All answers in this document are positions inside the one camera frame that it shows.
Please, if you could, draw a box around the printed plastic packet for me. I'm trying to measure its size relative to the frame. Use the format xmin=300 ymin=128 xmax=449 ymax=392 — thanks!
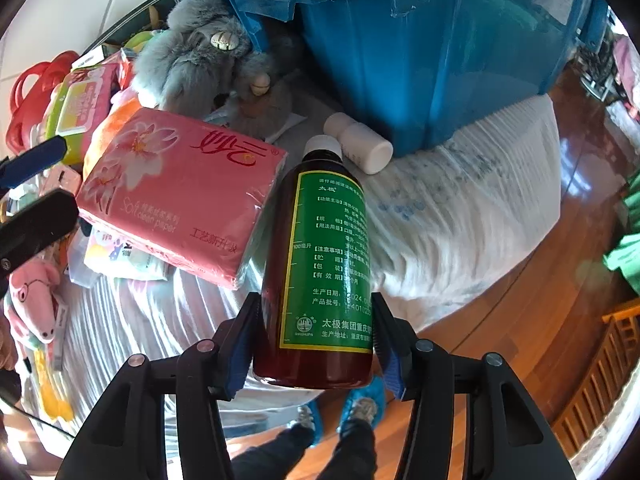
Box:
xmin=67 ymin=230 xmax=171 ymax=288

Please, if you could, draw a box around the green wet wipes pack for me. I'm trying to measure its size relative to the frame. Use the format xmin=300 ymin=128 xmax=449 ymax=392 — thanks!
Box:
xmin=45 ymin=67 xmax=118 ymax=166

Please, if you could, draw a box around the white pill bottle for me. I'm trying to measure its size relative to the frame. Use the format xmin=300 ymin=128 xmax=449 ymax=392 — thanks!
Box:
xmin=322 ymin=112 xmax=394 ymax=175

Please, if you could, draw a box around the pig plush teal shirt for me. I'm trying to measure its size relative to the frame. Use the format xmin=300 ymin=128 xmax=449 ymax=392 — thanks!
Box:
xmin=5 ymin=260 xmax=66 ymax=376

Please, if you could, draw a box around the pink tissue pack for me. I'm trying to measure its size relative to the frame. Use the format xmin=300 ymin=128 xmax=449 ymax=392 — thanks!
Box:
xmin=77 ymin=106 xmax=288 ymax=291

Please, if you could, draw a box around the wooden chair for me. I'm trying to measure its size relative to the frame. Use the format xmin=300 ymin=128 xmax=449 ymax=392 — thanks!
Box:
xmin=550 ymin=300 xmax=640 ymax=456

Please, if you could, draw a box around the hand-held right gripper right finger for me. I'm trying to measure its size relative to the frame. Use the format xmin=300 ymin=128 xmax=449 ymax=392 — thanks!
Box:
xmin=371 ymin=292 xmax=576 ymax=480

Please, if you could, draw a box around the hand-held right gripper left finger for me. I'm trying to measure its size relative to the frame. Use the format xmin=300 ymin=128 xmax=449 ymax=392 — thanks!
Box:
xmin=55 ymin=291 xmax=261 ymax=480

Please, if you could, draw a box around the black gift box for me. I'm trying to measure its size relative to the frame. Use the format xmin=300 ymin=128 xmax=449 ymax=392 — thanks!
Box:
xmin=82 ymin=0 xmax=183 ymax=61

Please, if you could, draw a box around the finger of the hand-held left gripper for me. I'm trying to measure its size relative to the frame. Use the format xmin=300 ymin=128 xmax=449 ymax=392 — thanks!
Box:
xmin=0 ymin=189 xmax=80 ymax=286
xmin=0 ymin=136 xmax=68 ymax=191

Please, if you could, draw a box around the blue shoe cover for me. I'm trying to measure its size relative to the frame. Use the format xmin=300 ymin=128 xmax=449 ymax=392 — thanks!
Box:
xmin=337 ymin=376 xmax=386 ymax=436
xmin=287 ymin=400 xmax=323 ymax=448

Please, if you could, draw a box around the green cloth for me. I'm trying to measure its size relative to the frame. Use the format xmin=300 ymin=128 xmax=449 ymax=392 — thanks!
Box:
xmin=602 ymin=170 xmax=640 ymax=296

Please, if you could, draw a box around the person's right leg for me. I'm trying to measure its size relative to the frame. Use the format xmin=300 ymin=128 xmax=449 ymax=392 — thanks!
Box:
xmin=315 ymin=422 xmax=378 ymax=480

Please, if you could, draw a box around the brown bottle green label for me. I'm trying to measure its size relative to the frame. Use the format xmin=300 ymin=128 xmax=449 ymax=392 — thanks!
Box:
xmin=252 ymin=135 xmax=376 ymax=390

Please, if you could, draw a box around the small white carton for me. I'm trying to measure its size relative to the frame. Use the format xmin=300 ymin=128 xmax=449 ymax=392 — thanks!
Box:
xmin=71 ymin=45 xmax=108 ymax=72

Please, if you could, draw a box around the white cloth covered desktop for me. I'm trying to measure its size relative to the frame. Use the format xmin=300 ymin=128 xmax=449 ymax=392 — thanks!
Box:
xmin=0 ymin=95 xmax=563 ymax=461

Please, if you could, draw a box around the blue plastic crate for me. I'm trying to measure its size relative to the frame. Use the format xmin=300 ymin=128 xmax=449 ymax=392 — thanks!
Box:
xmin=177 ymin=0 xmax=608 ymax=158

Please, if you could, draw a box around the red bear-embossed carry case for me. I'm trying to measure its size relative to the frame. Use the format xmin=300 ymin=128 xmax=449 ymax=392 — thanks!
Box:
xmin=5 ymin=50 xmax=81 ymax=161

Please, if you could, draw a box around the grey furry plush toy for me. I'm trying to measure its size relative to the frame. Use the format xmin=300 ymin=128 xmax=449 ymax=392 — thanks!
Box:
xmin=132 ymin=0 xmax=296 ymax=141

